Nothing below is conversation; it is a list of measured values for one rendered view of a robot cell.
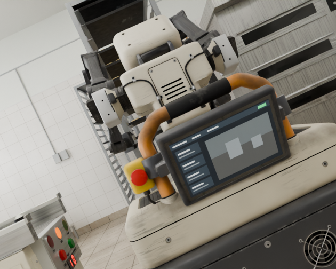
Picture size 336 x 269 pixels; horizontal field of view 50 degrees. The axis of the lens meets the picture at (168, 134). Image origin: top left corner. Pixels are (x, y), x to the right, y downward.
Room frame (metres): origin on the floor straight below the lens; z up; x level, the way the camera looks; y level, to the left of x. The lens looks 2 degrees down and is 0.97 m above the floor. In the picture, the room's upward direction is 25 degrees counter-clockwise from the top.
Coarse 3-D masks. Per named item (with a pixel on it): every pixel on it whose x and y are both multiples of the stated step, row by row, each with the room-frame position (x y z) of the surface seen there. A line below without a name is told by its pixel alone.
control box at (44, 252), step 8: (64, 216) 1.14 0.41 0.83; (56, 224) 1.05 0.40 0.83; (48, 232) 0.97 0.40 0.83; (64, 232) 1.08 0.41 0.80; (40, 240) 0.91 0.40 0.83; (56, 240) 0.99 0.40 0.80; (64, 240) 1.05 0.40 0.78; (32, 248) 0.91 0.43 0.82; (40, 248) 0.91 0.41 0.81; (48, 248) 0.92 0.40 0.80; (56, 248) 0.97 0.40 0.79; (64, 248) 1.02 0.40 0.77; (72, 248) 1.08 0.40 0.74; (40, 256) 0.91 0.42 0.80; (48, 256) 0.91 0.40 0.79; (56, 256) 0.95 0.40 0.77; (80, 256) 1.11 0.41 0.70; (40, 264) 0.91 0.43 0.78; (48, 264) 0.91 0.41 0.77; (56, 264) 0.92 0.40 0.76; (64, 264) 0.97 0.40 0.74
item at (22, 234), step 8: (24, 216) 0.87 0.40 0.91; (16, 224) 0.87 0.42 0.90; (24, 224) 0.87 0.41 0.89; (0, 232) 0.87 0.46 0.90; (8, 232) 0.87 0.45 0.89; (16, 232) 0.87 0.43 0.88; (24, 232) 0.87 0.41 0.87; (32, 232) 0.88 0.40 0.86; (0, 240) 0.87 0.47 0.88; (8, 240) 0.87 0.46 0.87; (16, 240) 0.87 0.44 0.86; (24, 240) 0.87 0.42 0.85; (32, 240) 0.87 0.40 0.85; (0, 248) 0.87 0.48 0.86; (8, 248) 0.87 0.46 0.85; (16, 248) 0.87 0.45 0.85; (0, 256) 0.87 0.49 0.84
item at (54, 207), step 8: (48, 200) 1.17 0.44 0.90; (56, 200) 1.16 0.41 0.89; (32, 208) 1.16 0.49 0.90; (40, 208) 1.16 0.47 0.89; (48, 208) 1.16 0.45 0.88; (56, 208) 1.16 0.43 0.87; (64, 208) 1.18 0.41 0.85; (32, 216) 1.16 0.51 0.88; (40, 216) 1.16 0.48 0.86; (48, 216) 1.16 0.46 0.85; (56, 216) 1.16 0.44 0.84; (0, 224) 1.15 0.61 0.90; (8, 224) 1.15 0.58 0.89; (32, 224) 1.16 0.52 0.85; (40, 224) 1.16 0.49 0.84
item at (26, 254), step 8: (48, 224) 1.08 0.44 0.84; (40, 232) 1.00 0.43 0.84; (24, 248) 0.88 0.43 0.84; (8, 256) 0.86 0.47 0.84; (16, 256) 0.86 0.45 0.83; (24, 256) 0.86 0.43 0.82; (32, 256) 0.89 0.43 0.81; (0, 264) 0.86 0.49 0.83; (8, 264) 0.86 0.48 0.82; (16, 264) 0.86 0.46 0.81; (24, 264) 0.86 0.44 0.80; (32, 264) 0.87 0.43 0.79; (80, 264) 1.17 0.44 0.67
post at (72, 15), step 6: (66, 6) 2.08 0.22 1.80; (72, 12) 2.08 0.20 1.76; (72, 18) 2.08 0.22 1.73; (78, 24) 2.08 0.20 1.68; (78, 30) 2.08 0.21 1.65; (84, 36) 2.08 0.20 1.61; (84, 42) 2.08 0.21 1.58; (90, 48) 2.08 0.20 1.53; (126, 126) 2.08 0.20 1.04; (138, 150) 2.08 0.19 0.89; (138, 156) 2.08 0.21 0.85
